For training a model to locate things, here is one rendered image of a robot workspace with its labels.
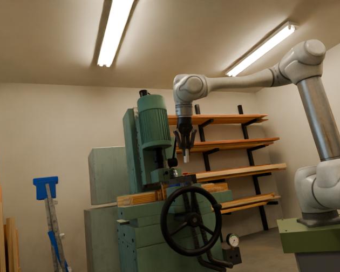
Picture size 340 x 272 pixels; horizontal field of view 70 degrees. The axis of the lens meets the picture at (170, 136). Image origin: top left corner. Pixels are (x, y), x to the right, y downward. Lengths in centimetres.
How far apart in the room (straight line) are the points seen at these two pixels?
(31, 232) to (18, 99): 178
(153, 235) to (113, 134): 279
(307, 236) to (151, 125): 93
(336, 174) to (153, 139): 87
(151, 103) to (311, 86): 80
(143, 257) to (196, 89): 79
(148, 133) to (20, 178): 259
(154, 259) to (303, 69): 109
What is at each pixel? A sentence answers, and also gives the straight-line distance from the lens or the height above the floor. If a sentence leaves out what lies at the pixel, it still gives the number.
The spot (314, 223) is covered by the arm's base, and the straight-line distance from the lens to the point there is 137.
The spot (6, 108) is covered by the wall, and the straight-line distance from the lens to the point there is 397.
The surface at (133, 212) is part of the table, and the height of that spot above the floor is 87.
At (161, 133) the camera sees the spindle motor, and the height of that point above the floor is 126.
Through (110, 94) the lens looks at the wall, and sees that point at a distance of 408.
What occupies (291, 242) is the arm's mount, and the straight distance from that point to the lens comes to 131.
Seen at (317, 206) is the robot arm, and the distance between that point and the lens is 136.
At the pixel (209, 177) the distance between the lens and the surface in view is 377.
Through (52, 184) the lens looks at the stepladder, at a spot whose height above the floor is 110.
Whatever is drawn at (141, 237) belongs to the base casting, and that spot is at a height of 76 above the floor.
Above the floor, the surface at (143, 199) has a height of 92.
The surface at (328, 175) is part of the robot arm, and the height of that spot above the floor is 91.
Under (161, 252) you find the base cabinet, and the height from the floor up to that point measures 67.
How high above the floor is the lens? 95
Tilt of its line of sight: 12 degrees up
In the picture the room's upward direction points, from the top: 8 degrees counter-clockwise
